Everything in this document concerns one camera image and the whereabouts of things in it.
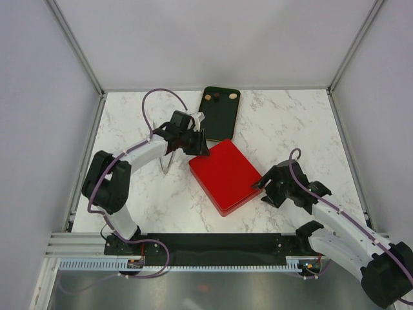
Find red box lid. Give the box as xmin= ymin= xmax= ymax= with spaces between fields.
xmin=188 ymin=139 xmax=262 ymax=217

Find dark green tray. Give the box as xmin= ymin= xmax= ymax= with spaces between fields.
xmin=199 ymin=86 xmax=241 ymax=142

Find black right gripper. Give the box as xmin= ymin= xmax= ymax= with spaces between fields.
xmin=250 ymin=165 xmax=293 ymax=209

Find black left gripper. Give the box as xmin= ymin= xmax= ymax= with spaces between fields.
xmin=179 ymin=129 xmax=210 ymax=158

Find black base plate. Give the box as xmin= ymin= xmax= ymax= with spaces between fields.
xmin=104 ymin=233 xmax=317 ymax=266

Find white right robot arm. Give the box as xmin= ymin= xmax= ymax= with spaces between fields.
xmin=251 ymin=160 xmax=412 ymax=309

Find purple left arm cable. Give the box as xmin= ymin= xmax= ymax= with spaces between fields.
xmin=59 ymin=88 xmax=190 ymax=295

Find white slotted cable duct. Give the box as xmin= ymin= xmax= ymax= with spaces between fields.
xmin=58 ymin=258 xmax=302 ymax=273

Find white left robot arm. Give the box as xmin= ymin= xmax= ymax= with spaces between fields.
xmin=81 ymin=110 xmax=210 ymax=254

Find red chocolate box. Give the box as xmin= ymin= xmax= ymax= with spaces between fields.
xmin=191 ymin=169 xmax=261 ymax=217

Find metal tongs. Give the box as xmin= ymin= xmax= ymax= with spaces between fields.
xmin=154 ymin=121 xmax=177 ymax=176

